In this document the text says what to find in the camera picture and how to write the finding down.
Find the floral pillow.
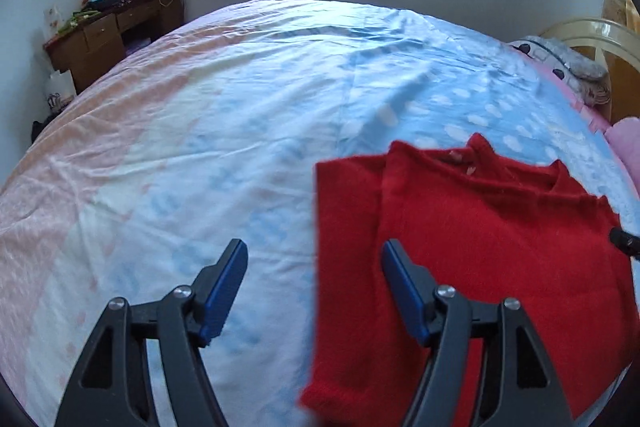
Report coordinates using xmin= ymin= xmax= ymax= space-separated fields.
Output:
xmin=582 ymin=74 xmax=612 ymax=108

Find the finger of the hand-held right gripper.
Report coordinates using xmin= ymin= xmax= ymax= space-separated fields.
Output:
xmin=609 ymin=227 xmax=640 ymax=261

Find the grey patterned pillow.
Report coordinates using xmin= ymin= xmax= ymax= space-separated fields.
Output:
xmin=530 ymin=36 xmax=607 ymax=82

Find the pink pillow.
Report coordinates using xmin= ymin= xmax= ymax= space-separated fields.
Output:
xmin=605 ymin=117 xmax=640 ymax=188

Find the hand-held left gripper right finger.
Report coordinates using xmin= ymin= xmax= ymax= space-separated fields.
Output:
xmin=381 ymin=239 xmax=573 ymax=427

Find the cream wooden headboard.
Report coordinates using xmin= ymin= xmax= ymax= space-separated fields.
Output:
xmin=540 ymin=18 xmax=640 ymax=126

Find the brown wooden desk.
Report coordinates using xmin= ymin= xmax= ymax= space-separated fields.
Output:
xmin=44 ymin=0 xmax=185 ymax=96

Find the white plastic bag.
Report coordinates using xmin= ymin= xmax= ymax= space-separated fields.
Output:
xmin=46 ymin=69 xmax=77 ymax=112

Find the blue and pink bed sheet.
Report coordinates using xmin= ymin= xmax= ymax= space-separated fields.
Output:
xmin=0 ymin=0 xmax=640 ymax=427

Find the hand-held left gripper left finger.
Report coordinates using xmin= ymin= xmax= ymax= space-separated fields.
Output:
xmin=54 ymin=238 xmax=249 ymax=427

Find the red embroidered sweater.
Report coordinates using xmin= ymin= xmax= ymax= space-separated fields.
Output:
xmin=299 ymin=133 xmax=640 ymax=427

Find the green cloth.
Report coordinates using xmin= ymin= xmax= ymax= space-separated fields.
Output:
xmin=60 ymin=9 xmax=97 ymax=30

